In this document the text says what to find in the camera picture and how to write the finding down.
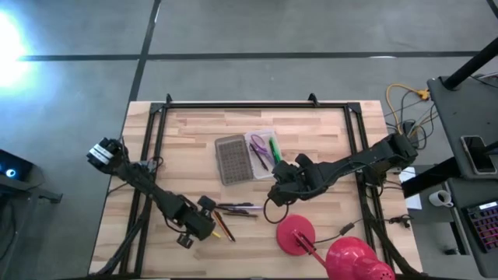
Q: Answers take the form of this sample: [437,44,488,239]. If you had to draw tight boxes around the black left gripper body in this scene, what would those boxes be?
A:
[175,194,218,250]

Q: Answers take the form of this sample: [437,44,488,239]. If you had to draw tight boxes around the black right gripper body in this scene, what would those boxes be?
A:
[267,152,327,208]

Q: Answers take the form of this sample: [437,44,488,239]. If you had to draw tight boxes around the green marker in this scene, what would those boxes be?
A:
[268,136,282,165]

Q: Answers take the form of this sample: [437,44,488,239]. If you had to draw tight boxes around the pens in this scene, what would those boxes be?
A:
[212,209,237,243]

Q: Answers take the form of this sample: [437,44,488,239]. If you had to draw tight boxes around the purple scissors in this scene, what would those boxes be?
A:
[250,133,274,164]

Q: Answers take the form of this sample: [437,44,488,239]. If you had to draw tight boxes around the dark brown pen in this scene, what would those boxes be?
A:
[222,210,259,218]

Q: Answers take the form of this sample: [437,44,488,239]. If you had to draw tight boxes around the clear plastic supply box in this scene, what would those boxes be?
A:
[244,128,285,180]

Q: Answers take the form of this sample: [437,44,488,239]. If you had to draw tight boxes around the red lamp base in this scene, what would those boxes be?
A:
[275,213,317,257]

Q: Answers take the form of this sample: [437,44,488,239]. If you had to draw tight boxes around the red lamp shade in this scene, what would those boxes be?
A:
[325,236,396,280]

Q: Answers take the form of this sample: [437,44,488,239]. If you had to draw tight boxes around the white paper sheet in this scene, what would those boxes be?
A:
[398,166,423,212]

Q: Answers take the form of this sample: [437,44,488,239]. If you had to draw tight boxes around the white mug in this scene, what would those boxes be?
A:
[428,189,454,208]

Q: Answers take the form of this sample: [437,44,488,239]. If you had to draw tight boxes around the black desk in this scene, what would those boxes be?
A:
[400,73,498,278]

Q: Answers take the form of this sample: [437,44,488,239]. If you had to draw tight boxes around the black smartphone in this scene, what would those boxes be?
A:
[460,135,497,176]

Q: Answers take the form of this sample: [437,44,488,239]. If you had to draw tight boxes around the keyboard with colourful keys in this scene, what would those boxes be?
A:
[464,199,498,254]

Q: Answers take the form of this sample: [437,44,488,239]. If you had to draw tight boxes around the black device with blue light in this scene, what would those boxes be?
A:
[0,149,63,205]

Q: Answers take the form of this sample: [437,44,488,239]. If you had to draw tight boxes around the black pole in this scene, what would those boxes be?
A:
[443,37,498,91]

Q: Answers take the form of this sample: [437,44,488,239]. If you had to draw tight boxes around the black cable loop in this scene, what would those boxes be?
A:
[263,197,290,225]

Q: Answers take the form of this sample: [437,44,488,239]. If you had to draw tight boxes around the black lamp cable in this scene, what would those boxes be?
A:
[313,217,366,246]

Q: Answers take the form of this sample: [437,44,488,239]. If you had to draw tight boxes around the black aluminium rig frame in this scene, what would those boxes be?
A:
[116,93,396,278]

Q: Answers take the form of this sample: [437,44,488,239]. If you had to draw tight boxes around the yellow cable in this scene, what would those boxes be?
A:
[384,82,431,134]

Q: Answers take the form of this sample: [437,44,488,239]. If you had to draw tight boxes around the black cable tangle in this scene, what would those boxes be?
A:
[383,89,440,151]

